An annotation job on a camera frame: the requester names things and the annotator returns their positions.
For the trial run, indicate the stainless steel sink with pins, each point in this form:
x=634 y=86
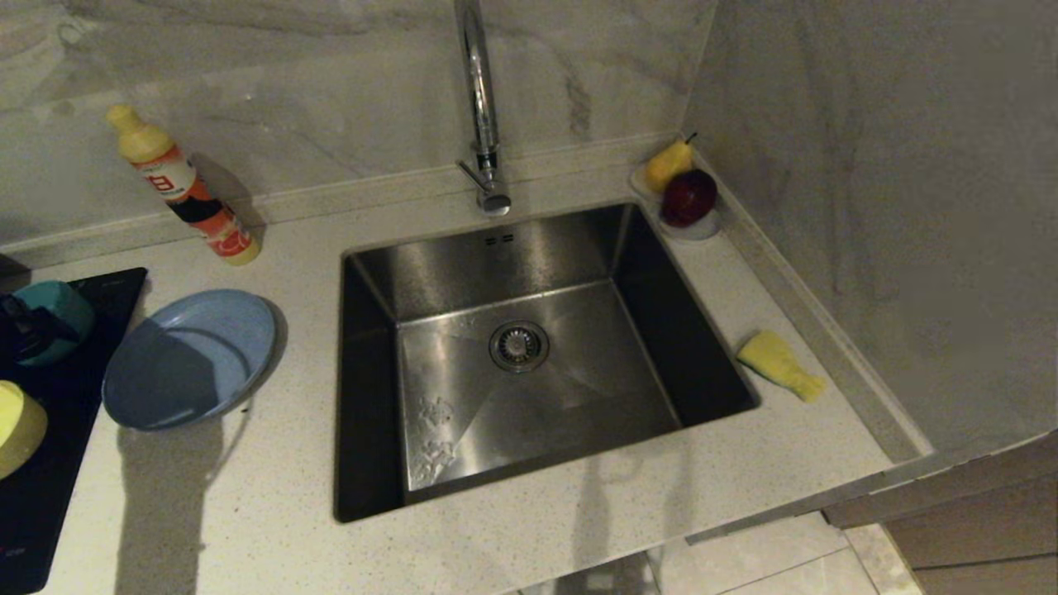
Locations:
x=628 y=397

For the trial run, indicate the small white dish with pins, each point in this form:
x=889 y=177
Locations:
x=702 y=232

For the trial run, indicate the yellow sponge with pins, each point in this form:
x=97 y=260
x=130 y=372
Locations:
x=773 y=355

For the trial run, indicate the black induction cooktop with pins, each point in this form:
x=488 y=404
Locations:
x=58 y=463

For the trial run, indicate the yellow bowl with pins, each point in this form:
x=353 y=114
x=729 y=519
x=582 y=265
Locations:
x=21 y=430

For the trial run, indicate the blue plate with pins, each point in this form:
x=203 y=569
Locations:
x=190 y=364

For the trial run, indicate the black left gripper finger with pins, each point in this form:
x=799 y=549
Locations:
x=29 y=330

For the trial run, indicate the red apple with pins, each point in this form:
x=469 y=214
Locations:
x=688 y=198

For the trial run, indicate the yellow pear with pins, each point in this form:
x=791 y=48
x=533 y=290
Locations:
x=665 y=169

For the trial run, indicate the teal bowl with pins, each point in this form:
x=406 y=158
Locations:
x=70 y=314

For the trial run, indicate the metal sink drain strainer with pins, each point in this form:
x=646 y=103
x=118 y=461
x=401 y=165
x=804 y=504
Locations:
x=519 y=346

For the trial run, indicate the chrome faucet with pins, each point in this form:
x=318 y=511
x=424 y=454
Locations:
x=479 y=99

